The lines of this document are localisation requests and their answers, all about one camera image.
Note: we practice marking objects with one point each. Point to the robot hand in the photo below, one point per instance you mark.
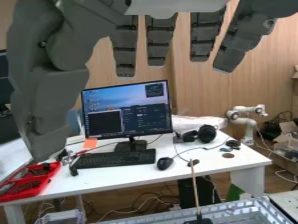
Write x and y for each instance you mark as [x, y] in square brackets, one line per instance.
[48, 83]

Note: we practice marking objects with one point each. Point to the computer monitor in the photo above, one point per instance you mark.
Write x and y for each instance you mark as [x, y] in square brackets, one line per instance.
[128, 110]

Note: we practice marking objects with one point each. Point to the orange paper note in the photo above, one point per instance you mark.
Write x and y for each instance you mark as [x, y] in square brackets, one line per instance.
[90, 143]

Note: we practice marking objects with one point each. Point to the white desk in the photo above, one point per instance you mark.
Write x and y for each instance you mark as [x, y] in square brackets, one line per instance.
[134, 176]
[14, 158]

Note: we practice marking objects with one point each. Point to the red tray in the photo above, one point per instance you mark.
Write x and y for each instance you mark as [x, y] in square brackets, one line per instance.
[38, 170]
[21, 190]

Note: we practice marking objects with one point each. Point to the small black device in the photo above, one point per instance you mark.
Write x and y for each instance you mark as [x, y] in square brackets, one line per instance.
[74, 170]

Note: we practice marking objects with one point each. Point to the black keyboard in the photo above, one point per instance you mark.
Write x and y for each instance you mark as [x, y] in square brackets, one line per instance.
[115, 159]

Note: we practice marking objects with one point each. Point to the black mouse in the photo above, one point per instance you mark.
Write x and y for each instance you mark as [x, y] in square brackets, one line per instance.
[166, 163]

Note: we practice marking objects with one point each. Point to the black headphones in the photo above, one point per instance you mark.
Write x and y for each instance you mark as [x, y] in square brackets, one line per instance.
[204, 133]

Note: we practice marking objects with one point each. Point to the small white jointed device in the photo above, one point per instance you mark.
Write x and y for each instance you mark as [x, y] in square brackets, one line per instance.
[247, 116]

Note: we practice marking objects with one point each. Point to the thin stick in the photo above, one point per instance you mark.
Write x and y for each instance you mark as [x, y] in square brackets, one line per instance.
[195, 190]

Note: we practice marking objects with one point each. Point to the black computer tower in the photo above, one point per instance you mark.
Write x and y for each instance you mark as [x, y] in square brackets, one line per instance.
[197, 193]

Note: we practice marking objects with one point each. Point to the clear box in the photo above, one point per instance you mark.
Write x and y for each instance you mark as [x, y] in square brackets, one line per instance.
[231, 213]

